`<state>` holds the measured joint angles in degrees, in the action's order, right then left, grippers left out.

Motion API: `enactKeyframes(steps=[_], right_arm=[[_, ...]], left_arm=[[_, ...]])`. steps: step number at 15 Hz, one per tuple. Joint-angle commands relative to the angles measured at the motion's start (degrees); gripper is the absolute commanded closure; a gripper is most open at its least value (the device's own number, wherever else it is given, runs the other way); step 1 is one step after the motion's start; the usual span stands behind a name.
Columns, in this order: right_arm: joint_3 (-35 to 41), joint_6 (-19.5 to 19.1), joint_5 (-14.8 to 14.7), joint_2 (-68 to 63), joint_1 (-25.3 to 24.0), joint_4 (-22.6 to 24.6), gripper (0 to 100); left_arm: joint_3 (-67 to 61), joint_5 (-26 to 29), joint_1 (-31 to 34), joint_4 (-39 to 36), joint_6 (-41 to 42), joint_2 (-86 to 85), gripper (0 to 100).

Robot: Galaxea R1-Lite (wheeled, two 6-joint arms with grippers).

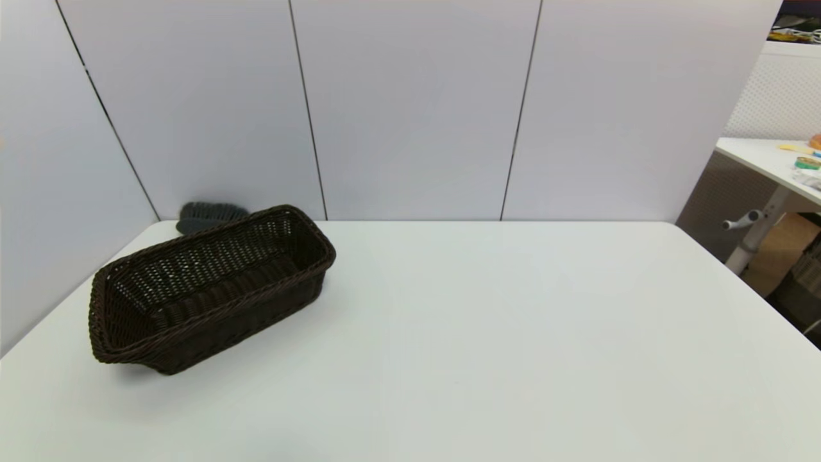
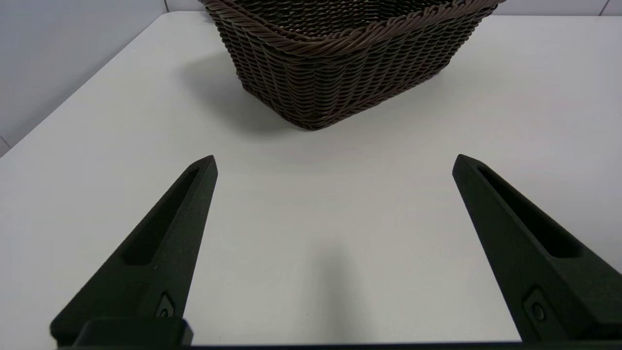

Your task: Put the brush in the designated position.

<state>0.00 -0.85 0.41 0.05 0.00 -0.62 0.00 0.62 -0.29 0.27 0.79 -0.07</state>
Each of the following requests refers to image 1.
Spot grey brush with green handle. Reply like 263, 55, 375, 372
176, 201, 250, 236

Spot dark brown wicker basket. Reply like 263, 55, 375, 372
89, 204, 337, 376

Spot grey perforated panel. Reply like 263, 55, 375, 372
675, 152, 779, 262

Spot white side table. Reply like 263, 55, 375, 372
715, 137, 821, 277

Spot brown cardboard box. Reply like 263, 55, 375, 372
741, 213, 821, 298

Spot white perforated partition panel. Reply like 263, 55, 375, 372
724, 40, 821, 140

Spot yellow and black clutter pile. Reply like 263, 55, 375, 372
772, 0, 821, 44

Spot grey table crank handle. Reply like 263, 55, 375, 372
722, 210, 767, 232

